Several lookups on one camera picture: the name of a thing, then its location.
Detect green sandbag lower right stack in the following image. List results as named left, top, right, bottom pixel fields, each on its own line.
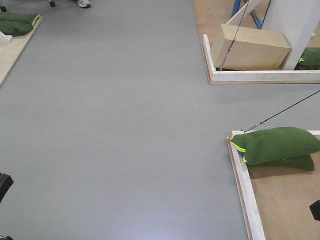
left=239, top=152, right=315, bottom=171

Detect green sandbags top left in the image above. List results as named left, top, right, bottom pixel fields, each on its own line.
left=0, top=12, right=40, bottom=37

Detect dark tension rope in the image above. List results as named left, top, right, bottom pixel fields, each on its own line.
left=217, top=0, right=251, bottom=77

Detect green sandbag upper right stack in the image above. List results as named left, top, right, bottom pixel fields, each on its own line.
left=230, top=127, right=320, bottom=165

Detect wooden platform top left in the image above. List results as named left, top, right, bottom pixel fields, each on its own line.
left=0, top=16, right=43, bottom=87

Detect black robot part left edge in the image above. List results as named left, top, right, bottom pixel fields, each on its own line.
left=0, top=173, right=14, bottom=202

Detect green sandbag behind panel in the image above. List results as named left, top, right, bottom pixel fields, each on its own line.
left=294, top=47, right=320, bottom=70

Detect grey sneaker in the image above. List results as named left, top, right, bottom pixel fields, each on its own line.
left=75, top=0, right=91, bottom=9

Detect blue tension rope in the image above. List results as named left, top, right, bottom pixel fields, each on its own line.
left=240, top=89, right=320, bottom=133

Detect black robot part right edge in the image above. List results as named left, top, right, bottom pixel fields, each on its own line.
left=309, top=199, right=320, bottom=221

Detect blue metal frame brace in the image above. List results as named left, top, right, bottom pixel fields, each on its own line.
left=228, top=0, right=271, bottom=29

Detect black robot part edge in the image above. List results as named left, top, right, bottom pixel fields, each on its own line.
left=0, top=173, right=14, bottom=202
left=309, top=199, right=320, bottom=221

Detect black chair caster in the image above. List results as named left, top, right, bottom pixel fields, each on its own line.
left=49, top=0, right=56, bottom=7

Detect beige wooden box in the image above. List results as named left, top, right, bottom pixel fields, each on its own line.
left=210, top=24, right=291, bottom=71

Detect white wall panel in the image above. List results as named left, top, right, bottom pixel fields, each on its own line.
left=262, top=0, right=320, bottom=70

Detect green sandbag stack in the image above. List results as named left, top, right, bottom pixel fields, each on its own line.
left=239, top=152, right=315, bottom=171
left=230, top=127, right=320, bottom=165

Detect wooden base platform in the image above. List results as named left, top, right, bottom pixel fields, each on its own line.
left=192, top=0, right=320, bottom=84
left=226, top=130, right=320, bottom=240

